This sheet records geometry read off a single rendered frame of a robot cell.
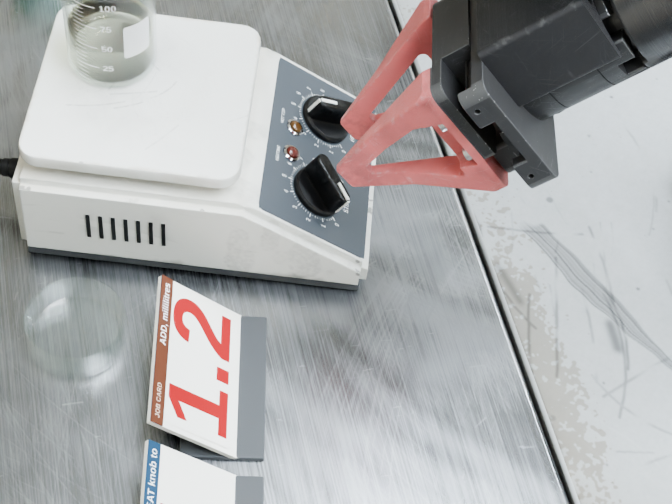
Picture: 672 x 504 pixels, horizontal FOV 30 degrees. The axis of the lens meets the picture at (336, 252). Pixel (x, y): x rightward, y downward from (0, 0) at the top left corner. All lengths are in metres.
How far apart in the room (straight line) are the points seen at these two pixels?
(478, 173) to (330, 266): 0.16
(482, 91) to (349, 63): 0.33
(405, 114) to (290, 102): 0.19
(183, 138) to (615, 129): 0.31
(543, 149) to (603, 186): 0.26
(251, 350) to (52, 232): 0.13
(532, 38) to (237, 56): 0.24
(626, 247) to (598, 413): 0.12
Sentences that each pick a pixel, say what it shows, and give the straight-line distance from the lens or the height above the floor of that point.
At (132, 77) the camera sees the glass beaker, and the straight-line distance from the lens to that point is 0.71.
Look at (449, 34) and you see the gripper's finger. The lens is 0.58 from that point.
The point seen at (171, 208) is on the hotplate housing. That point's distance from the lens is 0.69.
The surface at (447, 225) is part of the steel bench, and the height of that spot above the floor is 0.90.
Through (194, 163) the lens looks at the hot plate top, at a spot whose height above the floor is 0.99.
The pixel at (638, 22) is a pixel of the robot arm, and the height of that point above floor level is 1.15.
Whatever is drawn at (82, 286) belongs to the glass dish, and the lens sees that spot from 0.72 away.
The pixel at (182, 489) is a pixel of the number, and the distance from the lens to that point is 0.64.
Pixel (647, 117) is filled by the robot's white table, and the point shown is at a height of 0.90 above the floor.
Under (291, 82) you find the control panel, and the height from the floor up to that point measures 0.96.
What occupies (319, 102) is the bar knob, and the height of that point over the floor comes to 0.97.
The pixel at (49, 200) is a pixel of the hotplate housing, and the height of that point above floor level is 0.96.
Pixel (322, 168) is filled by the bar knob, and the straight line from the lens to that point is 0.71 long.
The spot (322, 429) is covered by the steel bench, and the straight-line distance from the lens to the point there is 0.69.
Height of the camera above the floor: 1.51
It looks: 53 degrees down
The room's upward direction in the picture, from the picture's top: 9 degrees clockwise
